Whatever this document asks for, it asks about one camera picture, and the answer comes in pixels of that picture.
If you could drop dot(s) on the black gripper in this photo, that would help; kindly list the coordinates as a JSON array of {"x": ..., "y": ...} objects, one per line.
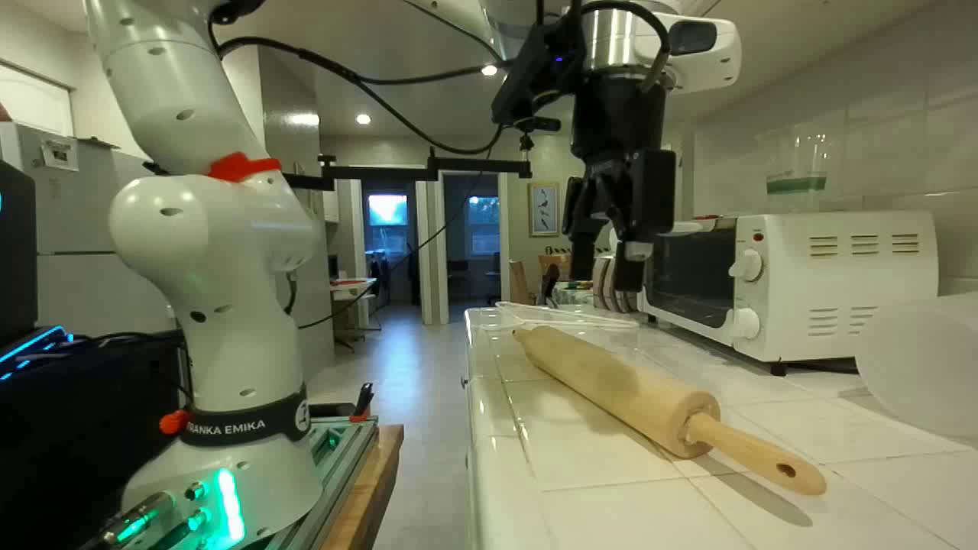
[{"x": 618, "y": 117}]

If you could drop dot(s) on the glass toaster oven door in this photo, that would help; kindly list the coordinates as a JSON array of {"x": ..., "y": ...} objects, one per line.
[{"x": 692, "y": 277}]

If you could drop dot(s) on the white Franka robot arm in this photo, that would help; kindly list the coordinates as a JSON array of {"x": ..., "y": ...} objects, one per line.
[{"x": 223, "y": 306}]

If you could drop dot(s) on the robot base with green lights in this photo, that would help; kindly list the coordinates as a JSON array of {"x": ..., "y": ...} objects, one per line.
[{"x": 202, "y": 515}]

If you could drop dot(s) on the white oven knob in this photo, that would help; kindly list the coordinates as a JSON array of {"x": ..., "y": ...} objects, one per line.
[
  {"x": 746, "y": 268},
  {"x": 743, "y": 324}
]

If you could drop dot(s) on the wooden rolling pin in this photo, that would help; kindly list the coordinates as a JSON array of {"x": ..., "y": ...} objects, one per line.
[{"x": 621, "y": 386}]

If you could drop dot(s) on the clear cup with green band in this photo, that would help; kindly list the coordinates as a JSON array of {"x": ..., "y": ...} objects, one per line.
[{"x": 797, "y": 183}]

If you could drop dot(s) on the round ceiling light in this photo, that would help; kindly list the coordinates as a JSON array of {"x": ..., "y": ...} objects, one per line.
[
  {"x": 490, "y": 69},
  {"x": 366, "y": 117}
]

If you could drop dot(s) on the white toaster oven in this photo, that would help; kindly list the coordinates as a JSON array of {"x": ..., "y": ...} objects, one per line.
[{"x": 843, "y": 285}]

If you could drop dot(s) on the black and red clamp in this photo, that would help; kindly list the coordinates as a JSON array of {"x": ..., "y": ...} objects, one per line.
[{"x": 361, "y": 402}]

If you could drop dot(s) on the white rounded container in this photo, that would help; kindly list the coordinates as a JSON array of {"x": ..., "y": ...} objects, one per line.
[{"x": 920, "y": 368}]

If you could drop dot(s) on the wooden mounting board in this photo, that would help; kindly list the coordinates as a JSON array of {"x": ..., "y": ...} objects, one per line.
[{"x": 367, "y": 490}]

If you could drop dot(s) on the black equipment with cyan light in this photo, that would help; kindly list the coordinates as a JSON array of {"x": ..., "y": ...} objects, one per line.
[{"x": 71, "y": 437}]

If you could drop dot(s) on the black monitor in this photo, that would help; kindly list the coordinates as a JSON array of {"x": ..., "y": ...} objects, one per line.
[{"x": 17, "y": 255}]

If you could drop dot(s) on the framed wall picture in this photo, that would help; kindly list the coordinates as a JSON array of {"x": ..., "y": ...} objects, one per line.
[{"x": 544, "y": 209}]

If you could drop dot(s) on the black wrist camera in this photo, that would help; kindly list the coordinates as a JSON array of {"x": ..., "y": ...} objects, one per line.
[{"x": 532, "y": 76}]

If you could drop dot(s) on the black camera boom bar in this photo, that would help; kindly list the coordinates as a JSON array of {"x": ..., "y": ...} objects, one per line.
[{"x": 408, "y": 173}]

